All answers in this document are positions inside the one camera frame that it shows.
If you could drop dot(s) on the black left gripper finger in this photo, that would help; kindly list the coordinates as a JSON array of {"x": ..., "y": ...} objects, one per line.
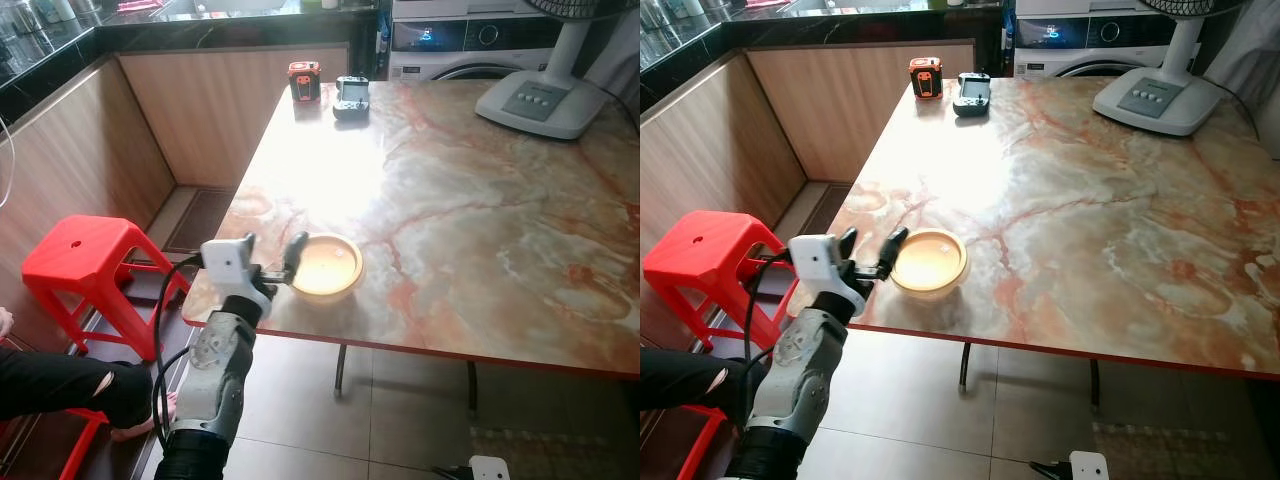
[
  {"x": 250, "y": 242},
  {"x": 296, "y": 258},
  {"x": 892, "y": 252},
  {"x": 848, "y": 245}
]

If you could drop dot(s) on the beige round lidded food container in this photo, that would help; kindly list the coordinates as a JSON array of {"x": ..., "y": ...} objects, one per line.
[
  {"x": 930, "y": 265},
  {"x": 330, "y": 268}
]

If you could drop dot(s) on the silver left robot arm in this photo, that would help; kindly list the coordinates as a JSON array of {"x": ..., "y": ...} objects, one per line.
[
  {"x": 215, "y": 380},
  {"x": 800, "y": 380}
]

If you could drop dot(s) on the brown patterned floor rug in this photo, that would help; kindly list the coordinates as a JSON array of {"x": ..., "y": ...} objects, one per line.
[
  {"x": 560, "y": 456},
  {"x": 1180, "y": 456}
]

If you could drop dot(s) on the red plastic stool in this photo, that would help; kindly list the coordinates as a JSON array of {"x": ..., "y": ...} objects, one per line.
[
  {"x": 705, "y": 432},
  {"x": 80, "y": 245},
  {"x": 700, "y": 240},
  {"x": 88, "y": 422}
]

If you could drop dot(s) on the marble pattern dining table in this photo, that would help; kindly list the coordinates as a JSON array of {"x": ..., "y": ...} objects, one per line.
[
  {"x": 1080, "y": 200},
  {"x": 450, "y": 200}
]

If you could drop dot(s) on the orange and black device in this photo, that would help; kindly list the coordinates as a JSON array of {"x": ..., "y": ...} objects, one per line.
[
  {"x": 304, "y": 82},
  {"x": 925, "y": 78}
]

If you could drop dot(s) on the person leg in black trousers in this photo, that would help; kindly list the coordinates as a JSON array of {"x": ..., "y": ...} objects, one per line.
[
  {"x": 60, "y": 382},
  {"x": 680, "y": 380}
]

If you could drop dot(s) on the white washing machine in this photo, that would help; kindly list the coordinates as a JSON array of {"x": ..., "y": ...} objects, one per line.
[
  {"x": 1090, "y": 36},
  {"x": 470, "y": 42}
]

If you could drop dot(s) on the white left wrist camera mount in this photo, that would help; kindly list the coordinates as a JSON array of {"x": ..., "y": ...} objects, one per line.
[
  {"x": 815, "y": 260},
  {"x": 228, "y": 262}
]

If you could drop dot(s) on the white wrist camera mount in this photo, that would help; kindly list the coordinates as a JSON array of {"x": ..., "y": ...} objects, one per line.
[
  {"x": 490, "y": 470},
  {"x": 228, "y": 262},
  {"x": 815, "y": 260},
  {"x": 1088, "y": 468}
]

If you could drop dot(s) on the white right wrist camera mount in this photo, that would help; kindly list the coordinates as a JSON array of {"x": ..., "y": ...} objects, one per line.
[
  {"x": 490, "y": 470},
  {"x": 1088, "y": 468}
]

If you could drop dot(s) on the white pedestal fan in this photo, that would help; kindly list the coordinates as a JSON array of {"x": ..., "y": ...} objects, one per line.
[
  {"x": 1150, "y": 100},
  {"x": 540, "y": 100}
]

